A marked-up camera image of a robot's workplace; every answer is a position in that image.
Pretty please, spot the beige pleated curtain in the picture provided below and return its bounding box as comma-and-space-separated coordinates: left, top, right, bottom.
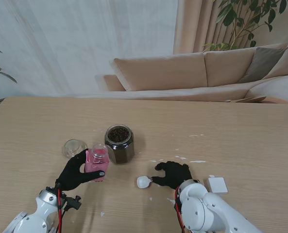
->
172, 0, 275, 54

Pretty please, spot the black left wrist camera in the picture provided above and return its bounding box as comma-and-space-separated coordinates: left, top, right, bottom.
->
65, 195, 83, 211

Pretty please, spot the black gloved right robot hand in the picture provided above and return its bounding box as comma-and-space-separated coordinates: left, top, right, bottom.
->
151, 161, 193, 190

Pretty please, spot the tall leafy green plant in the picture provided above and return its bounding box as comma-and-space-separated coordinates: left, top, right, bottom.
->
203, 0, 288, 51

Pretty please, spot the red left arm cable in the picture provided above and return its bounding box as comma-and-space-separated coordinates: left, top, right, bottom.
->
55, 188, 68, 233

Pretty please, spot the white sheer curtain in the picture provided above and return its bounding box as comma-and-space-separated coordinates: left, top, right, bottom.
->
0, 0, 178, 95

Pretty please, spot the white square jar lid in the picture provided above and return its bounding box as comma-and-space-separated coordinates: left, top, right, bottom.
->
205, 177, 229, 194

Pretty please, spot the pink square coffee jar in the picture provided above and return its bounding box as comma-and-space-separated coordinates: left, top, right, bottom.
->
85, 143, 110, 183

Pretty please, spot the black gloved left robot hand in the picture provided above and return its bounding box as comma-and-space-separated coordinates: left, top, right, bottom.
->
55, 149, 106, 192

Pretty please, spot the glass jar of coffee beans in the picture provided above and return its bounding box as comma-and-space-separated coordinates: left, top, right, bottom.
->
104, 124, 136, 166

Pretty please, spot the beige sofa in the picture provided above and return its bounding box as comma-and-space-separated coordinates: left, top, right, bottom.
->
103, 42, 288, 109

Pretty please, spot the wooden tray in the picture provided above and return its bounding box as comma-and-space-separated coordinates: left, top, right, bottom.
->
225, 96, 267, 103

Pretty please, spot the grey sofa cushion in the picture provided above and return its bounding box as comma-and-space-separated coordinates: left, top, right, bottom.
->
238, 47, 288, 84

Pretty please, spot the white plastic spoon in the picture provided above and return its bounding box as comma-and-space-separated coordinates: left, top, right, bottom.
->
136, 176, 153, 189

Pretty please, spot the white blanket on sofa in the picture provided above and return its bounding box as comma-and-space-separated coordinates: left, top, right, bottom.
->
248, 74, 288, 107

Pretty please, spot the clear glass jar lid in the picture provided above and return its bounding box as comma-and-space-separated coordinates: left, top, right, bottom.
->
62, 139, 88, 160

